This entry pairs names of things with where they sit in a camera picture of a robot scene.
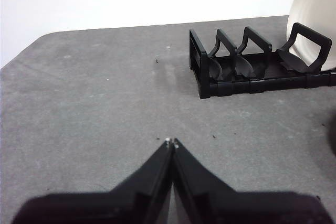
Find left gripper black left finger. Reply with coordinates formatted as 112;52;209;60
10;140;174;224

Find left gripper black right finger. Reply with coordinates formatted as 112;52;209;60
173;137;333;224

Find black plate rack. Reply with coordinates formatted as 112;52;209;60
188;22;336;100

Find white plate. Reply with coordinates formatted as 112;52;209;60
286;0;336;72

